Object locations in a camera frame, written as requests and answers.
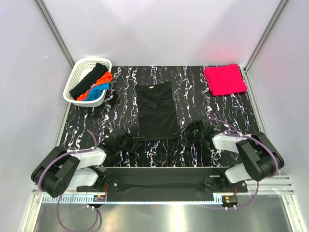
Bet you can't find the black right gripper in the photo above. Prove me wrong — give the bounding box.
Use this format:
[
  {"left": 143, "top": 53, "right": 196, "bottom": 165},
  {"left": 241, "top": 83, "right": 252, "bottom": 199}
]
[{"left": 174, "top": 121, "right": 204, "bottom": 147}]

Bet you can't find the black t shirt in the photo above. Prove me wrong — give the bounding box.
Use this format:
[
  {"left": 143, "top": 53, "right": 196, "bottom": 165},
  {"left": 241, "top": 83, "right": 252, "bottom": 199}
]
[
  {"left": 135, "top": 82, "right": 179, "bottom": 142},
  {"left": 70, "top": 63, "right": 108, "bottom": 100}
]

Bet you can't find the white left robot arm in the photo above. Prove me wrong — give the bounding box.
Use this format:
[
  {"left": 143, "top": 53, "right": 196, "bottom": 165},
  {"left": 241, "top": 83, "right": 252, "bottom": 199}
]
[{"left": 30, "top": 129, "right": 143, "bottom": 198}]

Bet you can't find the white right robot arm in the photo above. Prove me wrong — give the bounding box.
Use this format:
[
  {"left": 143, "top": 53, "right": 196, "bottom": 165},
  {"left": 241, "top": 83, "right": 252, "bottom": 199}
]
[{"left": 174, "top": 118, "right": 285, "bottom": 192}]

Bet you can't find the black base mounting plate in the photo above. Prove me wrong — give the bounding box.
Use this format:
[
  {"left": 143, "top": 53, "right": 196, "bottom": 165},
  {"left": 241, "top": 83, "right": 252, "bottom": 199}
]
[{"left": 77, "top": 167, "right": 248, "bottom": 203}]

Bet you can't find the blue t shirt in basket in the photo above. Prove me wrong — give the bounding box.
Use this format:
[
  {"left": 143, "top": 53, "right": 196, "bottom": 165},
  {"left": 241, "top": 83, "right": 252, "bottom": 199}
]
[{"left": 84, "top": 83, "right": 110, "bottom": 101}]

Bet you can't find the folded pink t shirt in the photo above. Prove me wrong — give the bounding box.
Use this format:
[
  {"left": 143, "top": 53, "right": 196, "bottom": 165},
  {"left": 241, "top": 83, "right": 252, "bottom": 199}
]
[{"left": 203, "top": 64, "right": 248, "bottom": 96}]

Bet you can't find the orange t shirt in basket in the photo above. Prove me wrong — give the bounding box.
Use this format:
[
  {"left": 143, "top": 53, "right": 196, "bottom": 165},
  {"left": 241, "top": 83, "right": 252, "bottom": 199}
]
[{"left": 77, "top": 71, "right": 113, "bottom": 101}]

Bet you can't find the black t shirt in basket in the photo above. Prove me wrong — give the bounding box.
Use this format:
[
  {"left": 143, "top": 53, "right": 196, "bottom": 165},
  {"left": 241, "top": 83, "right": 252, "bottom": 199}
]
[{"left": 70, "top": 63, "right": 108, "bottom": 100}]

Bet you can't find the white plastic basket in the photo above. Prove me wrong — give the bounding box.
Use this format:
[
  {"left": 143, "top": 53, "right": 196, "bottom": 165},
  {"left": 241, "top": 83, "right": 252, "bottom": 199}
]
[{"left": 63, "top": 58, "right": 113, "bottom": 107}]

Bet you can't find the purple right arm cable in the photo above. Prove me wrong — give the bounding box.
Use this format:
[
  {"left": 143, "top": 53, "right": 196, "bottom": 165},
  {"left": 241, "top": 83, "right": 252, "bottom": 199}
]
[{"left": 197, "top": 118, "right": 282, "bottom": 210}]

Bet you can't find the right aluminium corner post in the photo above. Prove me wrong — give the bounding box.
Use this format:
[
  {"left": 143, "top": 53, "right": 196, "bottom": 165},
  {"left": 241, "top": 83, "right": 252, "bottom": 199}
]
[{"left": 243, "top": 0, "right": 290, "bottom": 72}]

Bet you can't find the aluminium corner post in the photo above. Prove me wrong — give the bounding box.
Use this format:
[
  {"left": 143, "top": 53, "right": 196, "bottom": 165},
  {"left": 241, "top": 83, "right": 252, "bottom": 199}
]
[
  {"left": 34, "top": 0, "right": 75, "bottom": 68},
  {"left": 243, "top": 0, "right": 290, "bottom": 72}
]

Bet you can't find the aluminium frame rail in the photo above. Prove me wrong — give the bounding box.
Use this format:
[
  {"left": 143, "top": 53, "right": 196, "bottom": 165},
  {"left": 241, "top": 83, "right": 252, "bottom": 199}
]
[{"left": 32, "top": 175, "right": 295, "bottom": 195}]

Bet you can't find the left aluminium corner post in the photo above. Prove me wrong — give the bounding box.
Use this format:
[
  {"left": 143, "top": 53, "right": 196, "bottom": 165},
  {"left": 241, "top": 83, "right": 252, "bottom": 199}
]
[{"left": 34, "top": 0, "right": 75, "bottom": 68}]

